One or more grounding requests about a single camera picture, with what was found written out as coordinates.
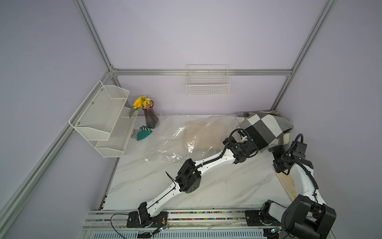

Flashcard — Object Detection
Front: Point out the black cream checked scarf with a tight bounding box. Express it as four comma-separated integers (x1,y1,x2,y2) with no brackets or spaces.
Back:
238,111,294,153

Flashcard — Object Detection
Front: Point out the clear plastic vacuum bag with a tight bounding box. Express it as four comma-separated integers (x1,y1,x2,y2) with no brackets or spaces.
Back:
144,115,244,163

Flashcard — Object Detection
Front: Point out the beige fuzzy scarf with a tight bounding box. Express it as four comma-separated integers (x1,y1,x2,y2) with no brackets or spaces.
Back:
183,121,226,153

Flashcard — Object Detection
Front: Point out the tan plaid scarf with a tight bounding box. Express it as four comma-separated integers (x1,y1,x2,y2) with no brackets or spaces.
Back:
268,110,281,117

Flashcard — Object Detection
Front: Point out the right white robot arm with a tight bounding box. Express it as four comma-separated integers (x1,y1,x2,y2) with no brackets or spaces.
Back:
259,141,336,239

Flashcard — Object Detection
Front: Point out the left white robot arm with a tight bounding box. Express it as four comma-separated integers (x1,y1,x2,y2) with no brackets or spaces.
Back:
137,136,259,227

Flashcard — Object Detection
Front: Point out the purple ribbed glass vase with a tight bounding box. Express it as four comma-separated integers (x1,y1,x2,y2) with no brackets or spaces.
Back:
143,108,159,129

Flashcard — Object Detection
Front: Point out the green white work glove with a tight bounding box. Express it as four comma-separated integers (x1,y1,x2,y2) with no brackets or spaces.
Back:
131,125,152,141

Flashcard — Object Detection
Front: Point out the yellow flower bouquet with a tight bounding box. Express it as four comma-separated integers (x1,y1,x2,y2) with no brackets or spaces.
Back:
129,96,154,118

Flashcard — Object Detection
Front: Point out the white two-tier mesh shelf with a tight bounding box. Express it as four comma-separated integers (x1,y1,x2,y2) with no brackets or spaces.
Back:
69,81,138,158

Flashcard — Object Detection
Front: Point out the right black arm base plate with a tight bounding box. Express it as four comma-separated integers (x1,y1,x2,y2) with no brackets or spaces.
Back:
244,210,281,227

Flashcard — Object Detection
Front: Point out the aluminium front rail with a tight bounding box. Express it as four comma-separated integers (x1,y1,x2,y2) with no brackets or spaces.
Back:
83,208,277,231

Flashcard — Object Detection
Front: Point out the white wire wall basket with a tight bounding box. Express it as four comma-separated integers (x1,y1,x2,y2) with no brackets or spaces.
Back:
186,64,231,96

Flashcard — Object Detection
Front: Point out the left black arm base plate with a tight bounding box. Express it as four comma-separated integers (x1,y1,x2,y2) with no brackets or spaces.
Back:
126,211,168,228

